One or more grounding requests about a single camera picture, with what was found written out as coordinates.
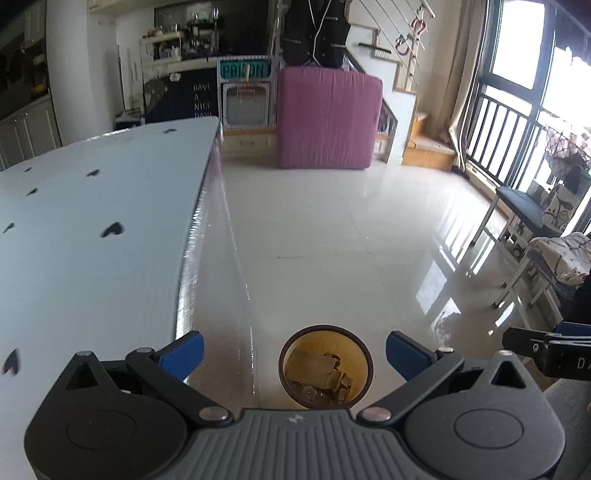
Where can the patterned blanket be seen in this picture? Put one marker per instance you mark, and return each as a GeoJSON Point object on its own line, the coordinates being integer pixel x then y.
{"type": "Point", "coordinates": [563, 258]}

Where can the white cosmetics rack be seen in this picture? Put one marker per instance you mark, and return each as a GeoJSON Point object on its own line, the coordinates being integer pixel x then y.
{"type": "Point", "coordinates": [161, 48]}

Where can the metal stair railing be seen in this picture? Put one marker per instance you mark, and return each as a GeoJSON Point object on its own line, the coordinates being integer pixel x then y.
{"type": "Point", "coordinates": [383, 27]}

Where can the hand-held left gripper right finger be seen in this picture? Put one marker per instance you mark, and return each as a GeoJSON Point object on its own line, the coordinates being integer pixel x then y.
{"type": "Point", "coordinates": [406, 357]}

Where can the beige curtain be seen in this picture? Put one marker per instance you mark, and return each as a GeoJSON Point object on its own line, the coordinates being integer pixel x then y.
{"type": "Point", "coordinates": [471, 83]}

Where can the round yellow waste bin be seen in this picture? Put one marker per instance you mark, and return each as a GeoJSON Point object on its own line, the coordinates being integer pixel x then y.
{"type": "Point", "coordinates": [302, 346]}

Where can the teal sign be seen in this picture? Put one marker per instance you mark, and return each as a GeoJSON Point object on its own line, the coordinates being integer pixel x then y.
{"type": "Point", "coordinates": [242, 69]}

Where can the black chalkboard sign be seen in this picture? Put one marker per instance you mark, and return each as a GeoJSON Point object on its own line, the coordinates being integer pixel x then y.
{"type": "Point", "coordinates": [184, 99]}

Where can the white chair frame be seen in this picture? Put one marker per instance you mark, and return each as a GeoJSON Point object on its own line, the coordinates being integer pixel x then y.
{"type": "Point", "coordinates": [521, 281]}

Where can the black vest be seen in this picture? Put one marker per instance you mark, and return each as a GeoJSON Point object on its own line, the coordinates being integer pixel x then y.
{"type": "Point", "coordinates": [314, 32]}

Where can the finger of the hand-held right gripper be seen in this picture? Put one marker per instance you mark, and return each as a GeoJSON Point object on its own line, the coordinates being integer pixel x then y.
{"type": "Point", "coordinates": [575, 328]}
{"type": "Point", "coordinates": [526, 341]}

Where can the pink mattress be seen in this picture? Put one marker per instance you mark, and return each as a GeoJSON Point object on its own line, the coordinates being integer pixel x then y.
{"type": "Point", "coordinates": [328, 120]}

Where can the wooden staircase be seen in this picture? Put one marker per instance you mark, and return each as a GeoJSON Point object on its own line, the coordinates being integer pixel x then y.
{"type": "Point", "coordinates": [425, 147]}

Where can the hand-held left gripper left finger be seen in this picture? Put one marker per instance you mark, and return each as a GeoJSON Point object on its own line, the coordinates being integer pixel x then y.
{"type": "Point", "coordinates": [182, 355]}

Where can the red hooks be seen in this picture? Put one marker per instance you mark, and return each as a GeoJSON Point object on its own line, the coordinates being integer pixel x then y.
{"type": "Point", "coordinates": [413, 34]}

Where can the panda print pillow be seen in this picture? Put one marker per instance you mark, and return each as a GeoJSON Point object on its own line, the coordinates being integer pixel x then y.
{"type": "Point", "coordinates": [561, 207]}

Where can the chair with blue cushion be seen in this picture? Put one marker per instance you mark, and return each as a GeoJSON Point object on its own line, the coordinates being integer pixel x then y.
{"type": "Point", "coordinates": [521, 203]}

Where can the balcony window with railing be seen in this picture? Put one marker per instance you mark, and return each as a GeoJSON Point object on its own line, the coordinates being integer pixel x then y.
{"type": "Point", "coordinates": [517, 115]}

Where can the grey cloth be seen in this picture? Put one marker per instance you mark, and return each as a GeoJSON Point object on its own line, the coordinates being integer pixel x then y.
{"type": "Point", "coordinates": [579, 424]}

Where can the kitchen cabinets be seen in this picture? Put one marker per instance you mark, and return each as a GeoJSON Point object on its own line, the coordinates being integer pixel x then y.
{"type": "Point", "coordinates": [27, 129]}

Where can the low wooden drawer platform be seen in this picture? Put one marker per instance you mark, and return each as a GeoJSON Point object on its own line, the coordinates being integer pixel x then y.
{"type": "Point", "coordinates": [249, 141]}

